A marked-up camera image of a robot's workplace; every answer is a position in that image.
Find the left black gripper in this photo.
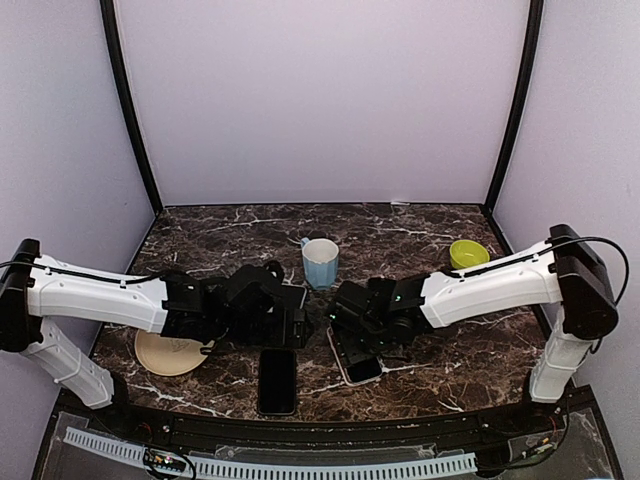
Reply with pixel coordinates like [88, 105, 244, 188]
[214, 308, 314, 349]

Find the right black frame post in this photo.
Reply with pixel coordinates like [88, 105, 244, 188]
[483, 0, 544, 217]

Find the white slotted cable duct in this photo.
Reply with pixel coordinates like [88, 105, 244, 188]
[63, 427, 478, 479]

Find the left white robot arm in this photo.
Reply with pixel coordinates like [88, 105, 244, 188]
[1, 239, 313, 436]

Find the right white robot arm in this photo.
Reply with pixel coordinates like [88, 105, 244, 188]
[326, 224, 621, 434]

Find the black phone case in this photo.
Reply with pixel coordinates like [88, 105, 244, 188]
[256, 348, 299, 417]

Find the pink phone case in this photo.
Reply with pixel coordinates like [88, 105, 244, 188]
[326, 327, 383, 387]

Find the black frame post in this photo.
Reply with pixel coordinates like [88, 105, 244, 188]
[99, 0, 164, 216]
[483, 0, 544, 217]

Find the black front rail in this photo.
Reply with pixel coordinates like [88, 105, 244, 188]
[115, 404, 566, 450]

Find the lime green bowl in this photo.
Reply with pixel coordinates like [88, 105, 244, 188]
[449, 239, 490, 270]

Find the blue ceramic mug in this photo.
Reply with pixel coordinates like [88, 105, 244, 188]
[301, 238, 340, 290]

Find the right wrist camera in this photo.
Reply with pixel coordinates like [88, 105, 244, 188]
[326, 281, 383, 332]

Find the beige round plate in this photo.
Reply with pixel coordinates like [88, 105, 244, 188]
[134, 330, 207, 377]

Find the left black frame post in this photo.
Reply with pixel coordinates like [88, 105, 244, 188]
[99, 0, 164, 216]

